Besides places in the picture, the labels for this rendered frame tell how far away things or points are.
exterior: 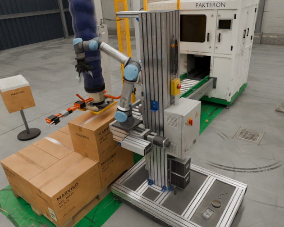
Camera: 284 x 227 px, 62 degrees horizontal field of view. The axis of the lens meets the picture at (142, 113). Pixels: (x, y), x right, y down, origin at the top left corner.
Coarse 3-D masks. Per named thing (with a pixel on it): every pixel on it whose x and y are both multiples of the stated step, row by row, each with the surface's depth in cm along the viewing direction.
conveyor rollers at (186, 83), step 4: (184, 80) 473; (188, 80) 476; (192, 80) 471; (196, 80) 468; (180, 84) 459; (184, 84) 454; (188, 84) 451; (192, 84) 454; (180, 88) 441; (184, 88) 437; (188, 88) 433; (180, 92) 424; (192, 92) 419; (136, 108) 378; (132, 112) 362; (136, 112) 359; (136, 116) 348
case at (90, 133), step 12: (108, 108) 287; (72, 120) 264; (84, 120) 262; (96, 120) 261; (108, 120) 259; (72, 132) 264; (84, 132) 251; (96, 132) 245; (108, 132) 262; (84, 144) 261; (96, 144) 249; (108, 144) 266; (96, 156) 258
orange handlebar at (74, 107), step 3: (105, 96) 259; (108, 96) 257; (111, 96) 255; (114, 96) 254; (120, 96) 255; (87, 99) 253; (90, 99) 252; (87, 102) 249; (75, 105) 241; (69, 108) 234; (72, 108) 234; (75, 108) 236; (57, 114) 224; (60, 117) 222
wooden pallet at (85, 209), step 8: (128, 168) 313; (120, 176) 312; (112, 184) 300; (16, 192) 284; (104, 192) 281; (96, 200) 278; (32, 208) 269; (88, 208) 269; (72, 216) 246; (80, 216) 259; (56, 224) 240; (64, 224) 240; (72, 224) 249
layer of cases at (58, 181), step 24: (48, 144) 297; (72, 144) 293; (24, 168) 257; (48, 168) 254; (72, 168) 252; (96, 168) 260; (120, 168) 298; (24, 192) 263; (48, 192) 223; (72, 192) 238; (96, 192) 270; (48, 216) 246
